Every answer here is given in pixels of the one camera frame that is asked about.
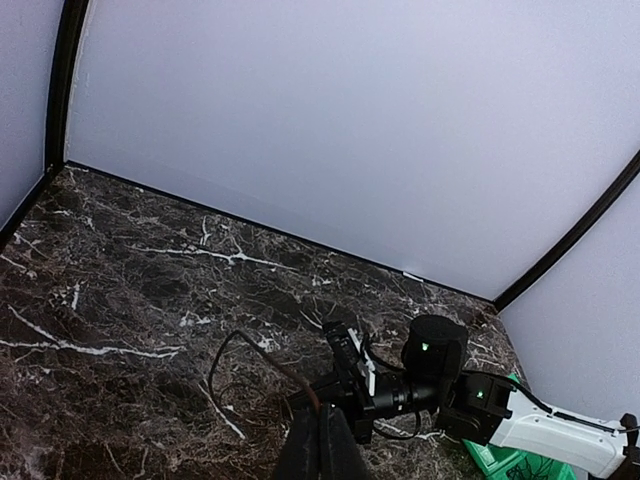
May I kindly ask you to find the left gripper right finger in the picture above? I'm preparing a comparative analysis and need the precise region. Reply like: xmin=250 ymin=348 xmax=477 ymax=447
xmin=322 ymin=405 xmax=370 ymax=480

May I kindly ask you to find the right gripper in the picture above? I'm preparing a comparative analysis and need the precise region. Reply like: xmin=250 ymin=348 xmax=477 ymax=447
xmin=286 ymin=372 xmax=374 ymax=445

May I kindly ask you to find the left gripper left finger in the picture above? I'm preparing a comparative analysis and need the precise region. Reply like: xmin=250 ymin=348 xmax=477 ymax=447
xmin=272 ymin=409 xmax=321 ymax=480

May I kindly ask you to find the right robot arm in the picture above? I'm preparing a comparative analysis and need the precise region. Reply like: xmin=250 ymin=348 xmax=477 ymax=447
xmin=311 ymin=315 xmax=639 ymax=479

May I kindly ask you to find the green bin near compartment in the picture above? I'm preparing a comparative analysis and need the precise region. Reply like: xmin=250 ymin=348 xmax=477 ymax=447
xmin=487 ymin=449 xmax=576 ymax=480

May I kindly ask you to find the right black frame post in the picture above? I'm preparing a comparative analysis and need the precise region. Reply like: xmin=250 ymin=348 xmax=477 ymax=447
xmin=492 ymin=152 xmax=640 ymax=312

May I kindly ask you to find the black frame post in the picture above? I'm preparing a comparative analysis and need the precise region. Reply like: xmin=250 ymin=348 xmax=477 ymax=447
xmin=1 ymin=0 xmax=90 ymax=248
xmin=492 ymin=152 xmax=640 ymax=312

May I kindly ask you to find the left black frame post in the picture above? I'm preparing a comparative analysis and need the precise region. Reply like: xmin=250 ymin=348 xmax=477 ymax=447
xmin=1 ymin=0 xmax=90 ymax=248

